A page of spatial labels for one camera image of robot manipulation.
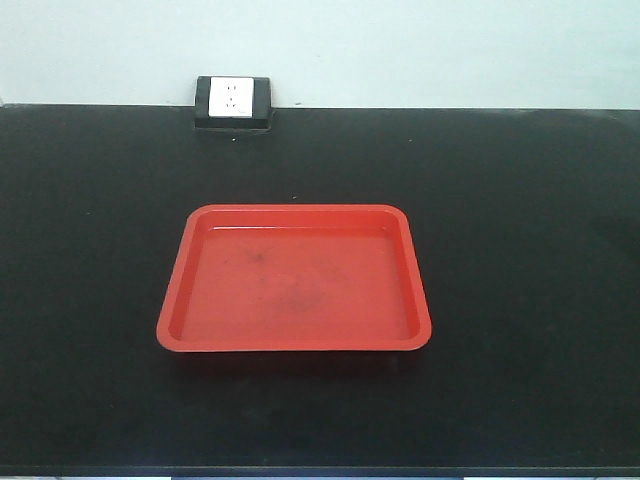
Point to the red plastic tray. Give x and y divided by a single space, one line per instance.
285 278

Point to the black white power socket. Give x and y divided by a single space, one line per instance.
233 103

